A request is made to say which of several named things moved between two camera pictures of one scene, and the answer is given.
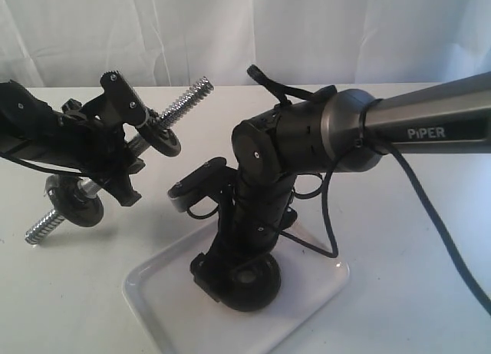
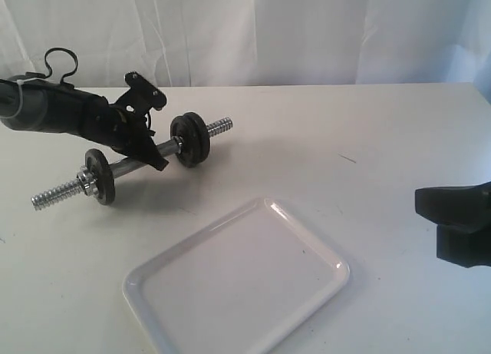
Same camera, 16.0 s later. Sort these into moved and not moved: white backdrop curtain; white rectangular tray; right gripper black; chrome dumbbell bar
Moved: chrome dumbbell bar; right gripper black
Not moved: white backdrop curtain; white rectangular tray
